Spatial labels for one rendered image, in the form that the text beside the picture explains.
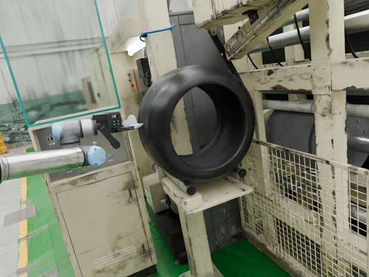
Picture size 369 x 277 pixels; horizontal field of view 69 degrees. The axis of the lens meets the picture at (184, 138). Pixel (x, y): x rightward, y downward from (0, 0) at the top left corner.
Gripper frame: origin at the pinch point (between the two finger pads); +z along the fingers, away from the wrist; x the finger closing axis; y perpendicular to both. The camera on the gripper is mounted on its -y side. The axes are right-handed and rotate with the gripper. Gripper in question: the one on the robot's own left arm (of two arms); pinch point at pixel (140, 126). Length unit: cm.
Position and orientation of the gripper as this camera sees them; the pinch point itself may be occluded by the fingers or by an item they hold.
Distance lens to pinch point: 121.0
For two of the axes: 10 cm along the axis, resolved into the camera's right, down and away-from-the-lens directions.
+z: 9.2, -1.4, 3.6
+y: -0.7, -9.7, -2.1
